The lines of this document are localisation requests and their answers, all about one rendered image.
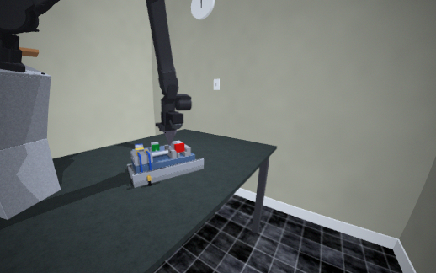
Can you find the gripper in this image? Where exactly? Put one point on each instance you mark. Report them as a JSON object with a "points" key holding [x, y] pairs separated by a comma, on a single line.
{"points": [[167, 131]]}

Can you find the white block with red end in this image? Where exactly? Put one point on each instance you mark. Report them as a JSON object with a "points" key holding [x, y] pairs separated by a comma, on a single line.
{"points": [[178, 146]]}

